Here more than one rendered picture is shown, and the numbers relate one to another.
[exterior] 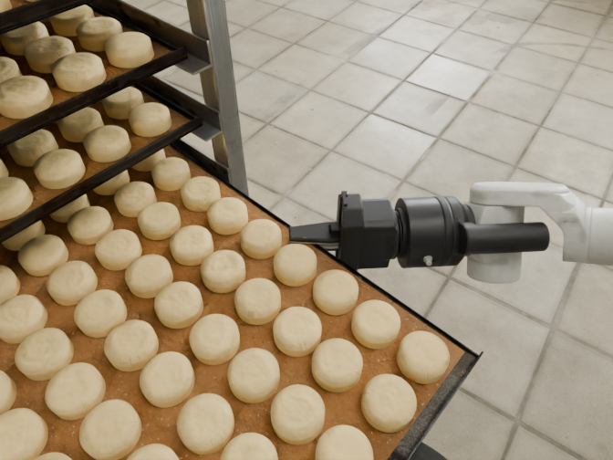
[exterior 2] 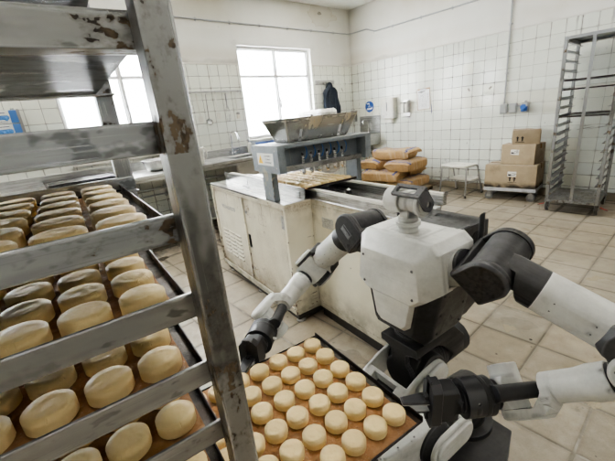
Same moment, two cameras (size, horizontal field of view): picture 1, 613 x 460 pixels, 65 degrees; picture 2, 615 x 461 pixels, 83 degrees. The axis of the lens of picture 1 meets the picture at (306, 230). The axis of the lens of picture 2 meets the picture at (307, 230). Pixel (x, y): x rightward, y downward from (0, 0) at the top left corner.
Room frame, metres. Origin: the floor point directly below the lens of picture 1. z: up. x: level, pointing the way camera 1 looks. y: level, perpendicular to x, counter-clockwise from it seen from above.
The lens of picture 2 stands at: (-0.02, 0.70, 1.33)
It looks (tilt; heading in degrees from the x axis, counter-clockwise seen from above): 18 degrees down; 285
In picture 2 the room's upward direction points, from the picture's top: 6 degrees counter-clockwise
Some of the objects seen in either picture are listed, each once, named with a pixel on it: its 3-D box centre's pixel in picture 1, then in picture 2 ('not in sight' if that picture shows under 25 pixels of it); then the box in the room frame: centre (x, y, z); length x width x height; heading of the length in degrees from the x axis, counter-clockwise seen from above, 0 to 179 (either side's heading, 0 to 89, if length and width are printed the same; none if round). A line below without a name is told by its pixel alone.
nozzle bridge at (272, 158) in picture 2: not in sight; (314, 165); (0.51, -1.55, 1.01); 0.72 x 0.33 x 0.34; 48
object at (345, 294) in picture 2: not in sight; (372, 263); (0.13, -1.21, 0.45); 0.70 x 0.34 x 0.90; 138
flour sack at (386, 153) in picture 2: not in sight; (394, 153); (0.00, -5.07, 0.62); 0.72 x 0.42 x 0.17; 152
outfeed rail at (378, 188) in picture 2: not in sight; (323, 179); (0.50, -1.73, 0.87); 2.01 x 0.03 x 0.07; 138
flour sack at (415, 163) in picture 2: not in sight; (406, 163); (-0.17, -4.91, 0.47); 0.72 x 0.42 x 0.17; 61
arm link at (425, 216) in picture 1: (386, 235); (256, 347); (0.40, -0.10, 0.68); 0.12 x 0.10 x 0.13; 94
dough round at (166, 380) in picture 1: (167, 379); (297, 417); (0.20, 0.13, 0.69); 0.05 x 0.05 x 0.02
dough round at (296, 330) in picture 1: (297, 330); (290, 374); (0.26, 0.01, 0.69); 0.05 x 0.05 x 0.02
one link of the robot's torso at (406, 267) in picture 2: not in sight; (423, 269); (-0.09, -0.24, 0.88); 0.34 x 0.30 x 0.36; 138
